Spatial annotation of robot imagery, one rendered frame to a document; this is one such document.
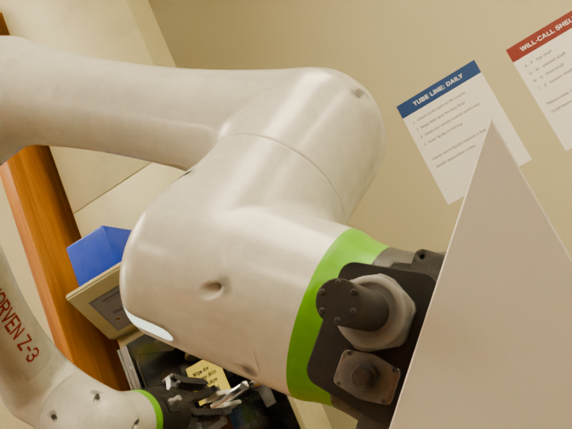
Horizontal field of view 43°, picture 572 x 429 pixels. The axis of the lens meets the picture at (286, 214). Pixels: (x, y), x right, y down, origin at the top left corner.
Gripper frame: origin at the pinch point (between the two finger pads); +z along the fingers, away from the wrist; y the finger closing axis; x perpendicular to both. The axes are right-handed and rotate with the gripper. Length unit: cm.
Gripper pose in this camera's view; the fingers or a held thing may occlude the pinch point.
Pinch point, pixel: (223, 401)
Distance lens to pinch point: 139.0
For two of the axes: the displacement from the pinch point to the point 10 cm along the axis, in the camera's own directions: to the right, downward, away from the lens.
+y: -4.8, -8.1, 3.3
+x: -7.7, 5.7, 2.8
